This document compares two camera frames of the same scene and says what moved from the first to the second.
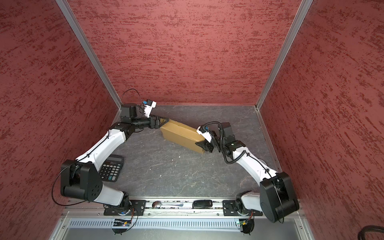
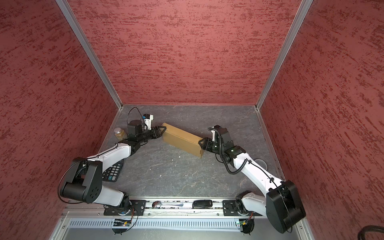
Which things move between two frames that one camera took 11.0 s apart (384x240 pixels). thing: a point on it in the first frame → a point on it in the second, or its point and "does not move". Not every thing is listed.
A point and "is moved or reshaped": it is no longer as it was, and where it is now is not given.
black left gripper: x=152 y=125 → x=156 y=130
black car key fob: x=202 y=204 does not move
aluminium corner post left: x=74 y=23 does not move
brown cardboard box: x=183 y=135 is moved or reshaped
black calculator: x=111 y=168 does not move
